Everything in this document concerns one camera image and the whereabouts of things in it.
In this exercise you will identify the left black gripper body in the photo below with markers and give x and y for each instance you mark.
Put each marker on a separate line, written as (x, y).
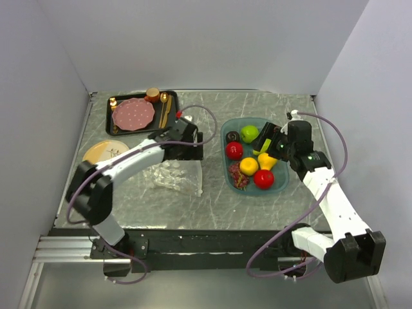
(188, 152)

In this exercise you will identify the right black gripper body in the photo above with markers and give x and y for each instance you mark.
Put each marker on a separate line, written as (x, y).
(279, 148)

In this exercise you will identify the clear polka dot zip bag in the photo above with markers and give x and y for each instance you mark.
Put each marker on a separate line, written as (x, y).
(180, 175)

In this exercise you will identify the green apple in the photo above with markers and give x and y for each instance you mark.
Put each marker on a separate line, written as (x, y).
(249, 133)

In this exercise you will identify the red apple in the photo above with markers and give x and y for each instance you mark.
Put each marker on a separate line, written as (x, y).
(234, 151)
(263, 179)

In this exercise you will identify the yellow orange fruit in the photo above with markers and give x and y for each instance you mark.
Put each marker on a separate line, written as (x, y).
(249, 166)

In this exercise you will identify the red grape bunch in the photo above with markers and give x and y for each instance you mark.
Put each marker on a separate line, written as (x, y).
(240, 179)

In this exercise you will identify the green pear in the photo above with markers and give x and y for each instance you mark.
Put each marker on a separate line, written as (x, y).
(263, 149)

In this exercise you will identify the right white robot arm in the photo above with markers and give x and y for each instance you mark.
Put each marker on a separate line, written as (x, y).
(354, 250)

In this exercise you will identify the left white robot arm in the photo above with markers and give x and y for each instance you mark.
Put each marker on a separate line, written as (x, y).
(91, 190)

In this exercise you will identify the black serving tray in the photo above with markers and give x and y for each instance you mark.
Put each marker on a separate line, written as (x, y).
(153, 126)

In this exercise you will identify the gold spoon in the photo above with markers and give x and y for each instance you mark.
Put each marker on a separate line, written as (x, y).
(164, 97)

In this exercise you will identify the orange cup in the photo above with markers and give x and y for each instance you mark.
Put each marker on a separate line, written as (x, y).
(152, 95)

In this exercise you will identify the pink polka dot plate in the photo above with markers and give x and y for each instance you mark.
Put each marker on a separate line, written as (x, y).
(134, 114)

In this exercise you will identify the gold fork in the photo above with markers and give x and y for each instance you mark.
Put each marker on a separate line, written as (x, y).
(113, 106)

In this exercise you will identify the yellow floral plate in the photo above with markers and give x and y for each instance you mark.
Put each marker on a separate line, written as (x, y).
(105, 150)

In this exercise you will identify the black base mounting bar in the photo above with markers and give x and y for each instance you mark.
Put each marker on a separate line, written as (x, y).
(195, 249)

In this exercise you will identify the aluminium frame rail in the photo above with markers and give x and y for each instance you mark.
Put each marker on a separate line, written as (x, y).
(57, 249)

